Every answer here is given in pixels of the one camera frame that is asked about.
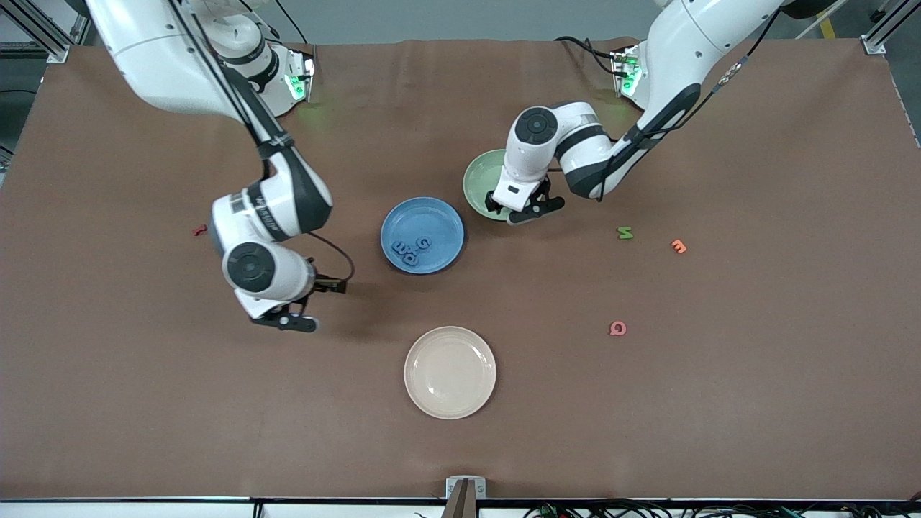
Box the light green plate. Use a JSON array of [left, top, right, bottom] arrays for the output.
[[463, 149, 537, 222]]

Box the blue plate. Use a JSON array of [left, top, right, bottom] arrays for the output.
[[380, 196, 466, 275]]

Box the brown table cover sheet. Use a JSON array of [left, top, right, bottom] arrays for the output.
[[0, 36, 921, 501]]

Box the beige plate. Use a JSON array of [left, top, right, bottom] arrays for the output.
[[404, 326, 497, 420]]

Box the white table edge rail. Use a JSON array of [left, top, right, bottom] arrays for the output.
[[0, 500, 921, 518]]

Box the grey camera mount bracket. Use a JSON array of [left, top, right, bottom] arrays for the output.
[[440, 476, 487, 518]]

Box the black cable bundle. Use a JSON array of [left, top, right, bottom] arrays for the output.
[[524, 498, 921, 518]]

